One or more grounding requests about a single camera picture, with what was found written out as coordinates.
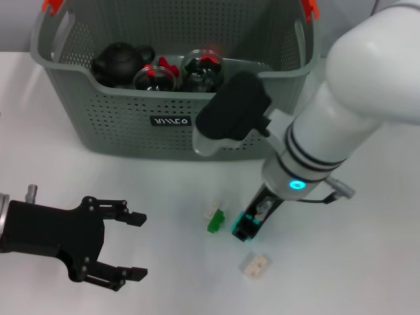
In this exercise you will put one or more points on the teal square toy brick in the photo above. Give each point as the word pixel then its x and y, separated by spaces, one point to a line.
pixel 237 220

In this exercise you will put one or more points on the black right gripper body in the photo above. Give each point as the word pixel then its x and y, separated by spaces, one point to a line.
pixel 253 204

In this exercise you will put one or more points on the small white toy brick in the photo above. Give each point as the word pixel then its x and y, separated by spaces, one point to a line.
pixel 210 210

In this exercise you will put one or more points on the bright red long brick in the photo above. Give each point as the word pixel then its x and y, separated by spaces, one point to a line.
pixel 207 59

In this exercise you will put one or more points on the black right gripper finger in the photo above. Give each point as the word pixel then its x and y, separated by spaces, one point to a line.
pixel 242 233
pixel 252 212

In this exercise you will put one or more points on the black clay teapot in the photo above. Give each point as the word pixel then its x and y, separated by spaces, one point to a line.
pixel 116 62

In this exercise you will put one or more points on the grey perforated plastic storage bin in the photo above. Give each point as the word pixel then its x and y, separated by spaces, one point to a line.
pixel 131 138

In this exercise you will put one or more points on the dark red long brick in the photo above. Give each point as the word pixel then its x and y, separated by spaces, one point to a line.
pixel 167 65

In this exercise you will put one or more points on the glass jar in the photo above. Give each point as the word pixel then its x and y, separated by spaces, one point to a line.
pixel 201 77
pixel 157 83

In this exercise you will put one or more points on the green toy brick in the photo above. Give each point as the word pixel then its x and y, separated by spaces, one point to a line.
pixel 216 222

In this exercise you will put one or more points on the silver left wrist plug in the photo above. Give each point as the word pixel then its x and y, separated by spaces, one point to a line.
pixel 31 193

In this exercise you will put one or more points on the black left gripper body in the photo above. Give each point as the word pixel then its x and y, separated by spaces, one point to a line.
pixel 59 229

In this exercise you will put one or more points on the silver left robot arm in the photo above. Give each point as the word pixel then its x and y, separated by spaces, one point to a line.
pixel 2 213

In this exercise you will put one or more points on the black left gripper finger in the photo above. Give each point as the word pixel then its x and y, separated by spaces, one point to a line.
pixel 136 220
pixel 136 274

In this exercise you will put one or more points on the translucent white toy brick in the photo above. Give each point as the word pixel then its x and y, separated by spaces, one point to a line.
pixel 256 266

